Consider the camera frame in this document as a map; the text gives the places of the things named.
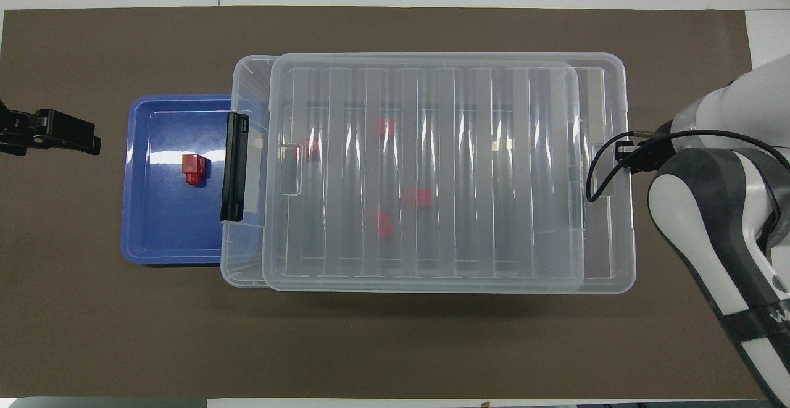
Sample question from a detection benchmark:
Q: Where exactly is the black box latch handle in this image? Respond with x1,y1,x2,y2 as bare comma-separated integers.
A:
220,112,250,222

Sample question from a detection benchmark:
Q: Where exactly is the clear plastic storage box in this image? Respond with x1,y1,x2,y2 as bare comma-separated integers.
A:
220,55,586,289

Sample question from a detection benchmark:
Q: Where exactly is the clear ribbed plastic lid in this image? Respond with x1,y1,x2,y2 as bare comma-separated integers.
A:
262,52,637,295

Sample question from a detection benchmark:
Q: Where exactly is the brown table mat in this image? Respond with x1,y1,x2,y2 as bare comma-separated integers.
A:
0,6,778,399

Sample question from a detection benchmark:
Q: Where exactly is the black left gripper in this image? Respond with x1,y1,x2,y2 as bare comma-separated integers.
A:
0,99,101,156

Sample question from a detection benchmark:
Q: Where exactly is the blue plastic tray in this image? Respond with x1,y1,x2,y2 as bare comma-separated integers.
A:
121,94,263,265

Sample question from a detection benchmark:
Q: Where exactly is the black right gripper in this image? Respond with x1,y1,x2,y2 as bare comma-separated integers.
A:
617,125,676,174

